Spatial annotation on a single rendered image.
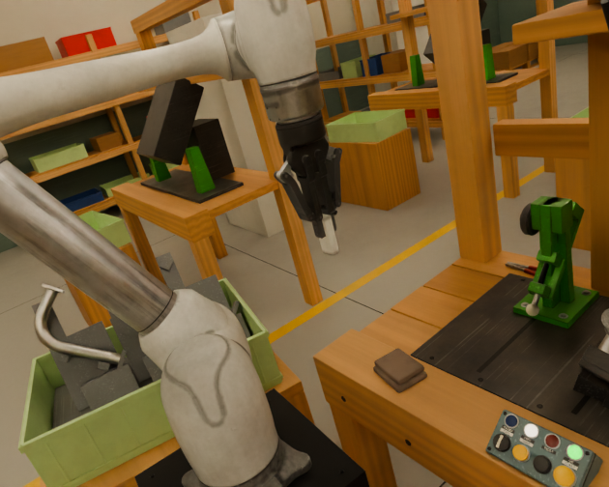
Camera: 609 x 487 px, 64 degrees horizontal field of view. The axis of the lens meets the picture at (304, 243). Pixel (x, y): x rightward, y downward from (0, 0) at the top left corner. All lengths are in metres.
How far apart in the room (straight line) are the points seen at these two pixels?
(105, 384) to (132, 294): 0.57
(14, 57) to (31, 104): 6.09
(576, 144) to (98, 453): 1.38
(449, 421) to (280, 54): 0.72
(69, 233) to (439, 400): 0.77
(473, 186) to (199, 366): 0.95
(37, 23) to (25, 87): 6.71
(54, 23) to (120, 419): 6.55
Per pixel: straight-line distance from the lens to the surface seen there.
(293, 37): 0.72
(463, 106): 1.40
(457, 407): 1.05
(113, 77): 0.79
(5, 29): 7.39
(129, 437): 1.35
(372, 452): 1.41
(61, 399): 1.64
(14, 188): 0.92
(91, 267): 0.92
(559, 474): 0.91
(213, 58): 0.87
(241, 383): 0.80
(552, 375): 1.12
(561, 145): 1.40
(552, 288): 1.23
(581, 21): 1.09
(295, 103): 0.73
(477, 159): 1.43
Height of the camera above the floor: 1.63
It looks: 23 degrees down
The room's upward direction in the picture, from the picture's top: 15 degrees counter-clockwise
